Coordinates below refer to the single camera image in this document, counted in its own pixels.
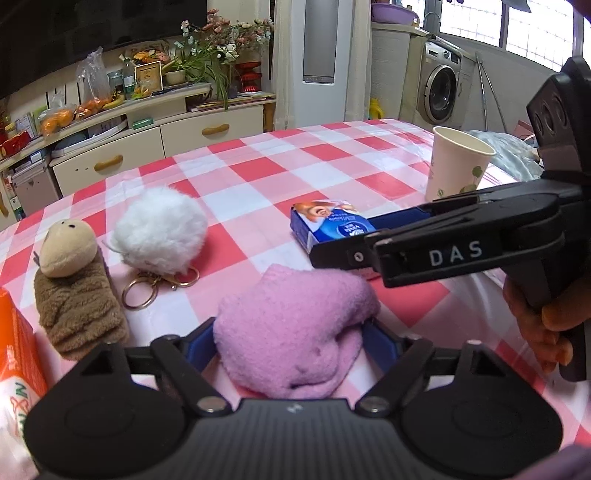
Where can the small green box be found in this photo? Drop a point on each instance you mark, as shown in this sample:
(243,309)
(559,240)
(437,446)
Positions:
(142,122)

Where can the bag of oranges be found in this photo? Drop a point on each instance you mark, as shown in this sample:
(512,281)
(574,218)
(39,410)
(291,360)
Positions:
(57,120)

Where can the blue printed box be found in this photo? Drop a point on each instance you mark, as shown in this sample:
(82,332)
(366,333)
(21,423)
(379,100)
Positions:
(323,224)

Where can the white laundry counter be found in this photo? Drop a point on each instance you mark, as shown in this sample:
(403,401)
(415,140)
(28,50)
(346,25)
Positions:
(392,69)

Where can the brown plush toy beige head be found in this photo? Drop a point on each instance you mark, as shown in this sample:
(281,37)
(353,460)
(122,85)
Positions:
(74,295)

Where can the white television cabinet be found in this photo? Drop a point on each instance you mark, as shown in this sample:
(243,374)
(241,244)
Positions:
(161,138)

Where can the red gift box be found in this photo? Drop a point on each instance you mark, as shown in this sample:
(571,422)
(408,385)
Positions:
(14,144)

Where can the artificial flower arrangement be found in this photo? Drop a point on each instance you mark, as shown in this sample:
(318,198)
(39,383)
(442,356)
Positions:
(217,46)

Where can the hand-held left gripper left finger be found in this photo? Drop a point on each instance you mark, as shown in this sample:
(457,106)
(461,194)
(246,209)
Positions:
(202,339)

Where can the person's right hand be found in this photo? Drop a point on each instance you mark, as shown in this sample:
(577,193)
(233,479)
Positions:
(535,332)

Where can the person's purple clothing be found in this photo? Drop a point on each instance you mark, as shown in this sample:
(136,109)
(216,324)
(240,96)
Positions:
(565,464)

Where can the red vase stand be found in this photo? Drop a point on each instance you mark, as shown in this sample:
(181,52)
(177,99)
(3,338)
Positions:
(248,78)

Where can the silver washing machine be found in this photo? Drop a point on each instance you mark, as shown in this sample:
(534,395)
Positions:
(443,87)

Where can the pink fleece cloth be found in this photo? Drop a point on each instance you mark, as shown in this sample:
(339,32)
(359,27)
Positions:
(295,327)

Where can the yellow picture frame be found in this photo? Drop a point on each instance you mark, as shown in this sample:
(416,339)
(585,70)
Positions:
(147,76)

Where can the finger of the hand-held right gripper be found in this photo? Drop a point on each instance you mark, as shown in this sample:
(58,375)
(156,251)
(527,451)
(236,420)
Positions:
(344,254)
(461,207)

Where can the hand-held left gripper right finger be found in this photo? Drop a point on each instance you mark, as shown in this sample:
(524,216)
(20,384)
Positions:
(381,339)

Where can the beige paper cup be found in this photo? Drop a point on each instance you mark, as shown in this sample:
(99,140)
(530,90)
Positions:
(455,161)

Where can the clear plastic bag of fruit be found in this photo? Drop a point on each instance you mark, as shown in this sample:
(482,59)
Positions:
(94,87)

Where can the orange white tissue pack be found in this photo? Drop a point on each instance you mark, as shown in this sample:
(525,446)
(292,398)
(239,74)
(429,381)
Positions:
(18,369)

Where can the white standing air conditioner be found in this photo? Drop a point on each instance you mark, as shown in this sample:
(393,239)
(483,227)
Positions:
(323,64)

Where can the red white checkered tablecloth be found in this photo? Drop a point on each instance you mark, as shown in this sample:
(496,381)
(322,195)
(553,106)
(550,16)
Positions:
(258,170)

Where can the purple plastic basin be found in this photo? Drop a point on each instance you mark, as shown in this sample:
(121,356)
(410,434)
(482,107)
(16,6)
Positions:
(395,14)

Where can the yellow plastic toy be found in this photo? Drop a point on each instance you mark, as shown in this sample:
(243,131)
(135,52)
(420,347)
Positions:
(375,110)

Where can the black television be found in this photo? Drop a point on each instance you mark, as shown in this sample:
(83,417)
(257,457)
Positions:
(83,32)

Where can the metal pole stand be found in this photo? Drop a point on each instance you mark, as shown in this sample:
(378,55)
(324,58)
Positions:
(489,92)

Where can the grey fluffy blanket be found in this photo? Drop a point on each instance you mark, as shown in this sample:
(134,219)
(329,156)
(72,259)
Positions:
(512,154)

